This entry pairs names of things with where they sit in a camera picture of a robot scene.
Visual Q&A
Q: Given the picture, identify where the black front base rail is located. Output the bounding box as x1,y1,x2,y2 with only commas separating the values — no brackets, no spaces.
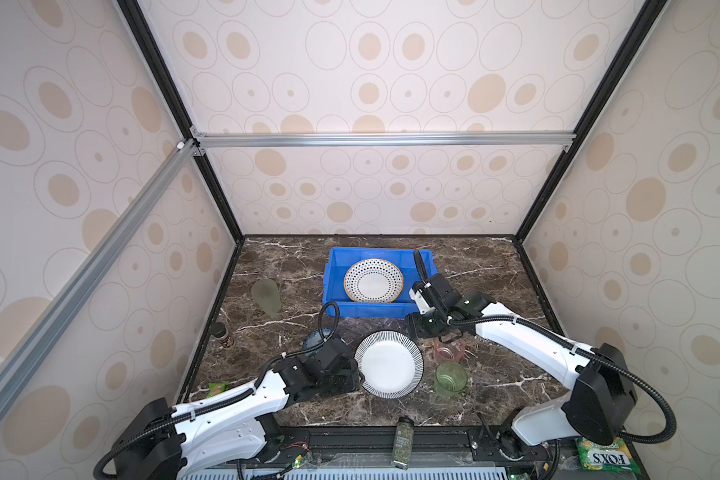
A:
133,424,649,480

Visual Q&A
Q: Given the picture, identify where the green Fox's candy bag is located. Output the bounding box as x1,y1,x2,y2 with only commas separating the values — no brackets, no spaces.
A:
576,437,641,475

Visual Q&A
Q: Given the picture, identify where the small dark sauce bottle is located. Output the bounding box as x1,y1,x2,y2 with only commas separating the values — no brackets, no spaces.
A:
209,321,234,348

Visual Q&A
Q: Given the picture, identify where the herb spice jar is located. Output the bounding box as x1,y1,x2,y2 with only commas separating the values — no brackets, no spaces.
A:
392,417,415,470

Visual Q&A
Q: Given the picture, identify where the pink glass cup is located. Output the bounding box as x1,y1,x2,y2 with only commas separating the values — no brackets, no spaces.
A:
433,338,466,365

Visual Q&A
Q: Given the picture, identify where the left aluminium rail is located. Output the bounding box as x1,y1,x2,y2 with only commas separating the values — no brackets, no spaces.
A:
0,138,199,421

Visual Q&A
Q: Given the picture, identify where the aluminium rail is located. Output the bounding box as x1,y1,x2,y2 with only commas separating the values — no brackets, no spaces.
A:
0,138,199,421
180,130,576,152

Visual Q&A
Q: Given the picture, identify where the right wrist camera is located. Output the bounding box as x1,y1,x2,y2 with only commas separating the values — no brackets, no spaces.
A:
409,281,434,315

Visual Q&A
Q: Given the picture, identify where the green glass cup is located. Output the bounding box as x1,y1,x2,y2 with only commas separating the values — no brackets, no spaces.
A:
433,360,468,398

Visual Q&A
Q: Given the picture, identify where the blue plastic bin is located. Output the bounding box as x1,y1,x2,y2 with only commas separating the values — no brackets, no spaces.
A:
322,247,420,319

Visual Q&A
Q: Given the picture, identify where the black striped rim plate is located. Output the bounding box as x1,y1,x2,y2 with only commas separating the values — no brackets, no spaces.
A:
355,330,424,399

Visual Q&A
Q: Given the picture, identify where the small green snack packet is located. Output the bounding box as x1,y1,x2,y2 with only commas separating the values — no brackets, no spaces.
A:
207,382,229,398

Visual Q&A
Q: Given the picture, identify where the yellow rim dotted plate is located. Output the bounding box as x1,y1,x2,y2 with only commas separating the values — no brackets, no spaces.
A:
343,258,404,303

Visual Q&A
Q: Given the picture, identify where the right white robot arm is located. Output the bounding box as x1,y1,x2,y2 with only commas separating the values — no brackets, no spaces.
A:
406,274,677,458

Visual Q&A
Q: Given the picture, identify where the back aluminium rail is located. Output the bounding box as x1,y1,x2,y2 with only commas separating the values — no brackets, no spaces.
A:
180,130,576,152

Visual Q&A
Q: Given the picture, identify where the blue floral ceramic bowl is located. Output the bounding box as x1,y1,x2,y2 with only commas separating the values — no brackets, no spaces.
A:
303,328,335,355

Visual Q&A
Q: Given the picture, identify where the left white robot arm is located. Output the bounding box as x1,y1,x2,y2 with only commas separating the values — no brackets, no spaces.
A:
93,338,364,479

